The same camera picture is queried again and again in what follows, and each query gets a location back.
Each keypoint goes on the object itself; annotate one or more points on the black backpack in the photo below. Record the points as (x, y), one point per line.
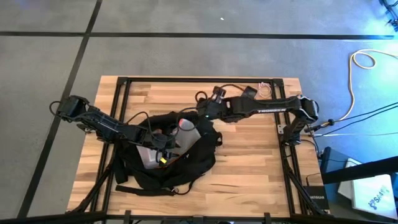
(192, 161)

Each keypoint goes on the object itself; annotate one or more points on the black aluminium table frame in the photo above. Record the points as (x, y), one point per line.
(199, 80)

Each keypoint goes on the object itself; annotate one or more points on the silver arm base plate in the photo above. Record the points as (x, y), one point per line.
(281, 128)

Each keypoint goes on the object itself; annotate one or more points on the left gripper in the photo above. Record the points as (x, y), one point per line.
(161, 143)

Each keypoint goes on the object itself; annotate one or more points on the black network switch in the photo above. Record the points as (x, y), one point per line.
(317, 196)

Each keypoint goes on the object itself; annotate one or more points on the white box blue print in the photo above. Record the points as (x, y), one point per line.
(373, 194)

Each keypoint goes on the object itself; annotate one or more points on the black rig crossbar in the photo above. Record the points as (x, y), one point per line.
(62, 216)

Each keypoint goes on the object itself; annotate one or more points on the black diagonal beam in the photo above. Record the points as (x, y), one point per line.
(357, 170)

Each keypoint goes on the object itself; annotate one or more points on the plain white flat box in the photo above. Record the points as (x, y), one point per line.
(345, 177)

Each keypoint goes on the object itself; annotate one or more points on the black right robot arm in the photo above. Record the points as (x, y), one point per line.
(273, 109)

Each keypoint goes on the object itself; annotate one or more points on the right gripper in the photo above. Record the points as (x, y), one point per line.
(213, 109)

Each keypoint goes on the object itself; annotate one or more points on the white mesh pouch orange trim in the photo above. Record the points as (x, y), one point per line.
(189, 138)

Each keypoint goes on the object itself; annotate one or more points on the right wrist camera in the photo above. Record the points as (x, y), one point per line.
(219, 93)

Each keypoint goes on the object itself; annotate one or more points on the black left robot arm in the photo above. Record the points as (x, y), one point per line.
(105, 126)

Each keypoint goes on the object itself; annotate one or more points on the black tripod stand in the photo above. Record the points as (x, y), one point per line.
(390, 9)

